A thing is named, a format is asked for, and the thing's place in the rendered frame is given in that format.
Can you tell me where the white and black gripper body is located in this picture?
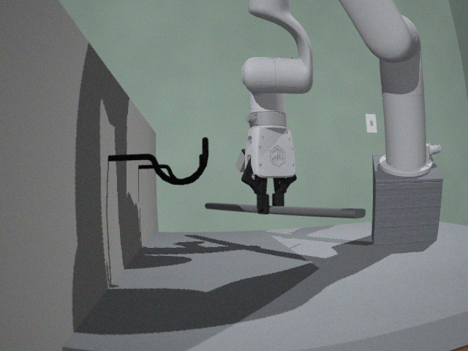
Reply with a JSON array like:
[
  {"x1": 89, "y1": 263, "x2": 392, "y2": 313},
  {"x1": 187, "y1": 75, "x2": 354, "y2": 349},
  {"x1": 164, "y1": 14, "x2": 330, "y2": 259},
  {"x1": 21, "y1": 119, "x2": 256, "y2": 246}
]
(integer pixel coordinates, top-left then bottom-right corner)
[{"x1": 245, "y1": 125, "x2": 296, "y2": 178}]

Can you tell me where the grey wall panel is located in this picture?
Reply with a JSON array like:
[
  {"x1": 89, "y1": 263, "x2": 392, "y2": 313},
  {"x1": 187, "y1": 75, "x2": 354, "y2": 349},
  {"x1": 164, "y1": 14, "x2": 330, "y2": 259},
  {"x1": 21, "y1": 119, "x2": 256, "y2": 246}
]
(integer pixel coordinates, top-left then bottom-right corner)
[{"x1": 0, "y1": 0, "x2": 159, "y2": 351}]

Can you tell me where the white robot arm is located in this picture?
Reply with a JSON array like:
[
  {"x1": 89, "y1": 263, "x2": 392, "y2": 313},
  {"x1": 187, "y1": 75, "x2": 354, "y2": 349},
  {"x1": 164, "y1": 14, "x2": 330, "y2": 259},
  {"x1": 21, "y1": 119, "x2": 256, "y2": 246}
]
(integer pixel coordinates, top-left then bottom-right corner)
[{"x1": 241, "y1": 0, "x2": 442, "y2": 177}]

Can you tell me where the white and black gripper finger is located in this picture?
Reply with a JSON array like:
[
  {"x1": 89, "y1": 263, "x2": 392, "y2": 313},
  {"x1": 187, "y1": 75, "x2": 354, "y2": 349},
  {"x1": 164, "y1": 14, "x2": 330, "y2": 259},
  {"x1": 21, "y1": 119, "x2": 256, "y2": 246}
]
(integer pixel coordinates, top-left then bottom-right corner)
[
  {"x1": 272, "y1": 175, "x2": 297, "y2": 206},
  {"x1": 241, "y1": 157, "x2": 269, "y2": 214}
]

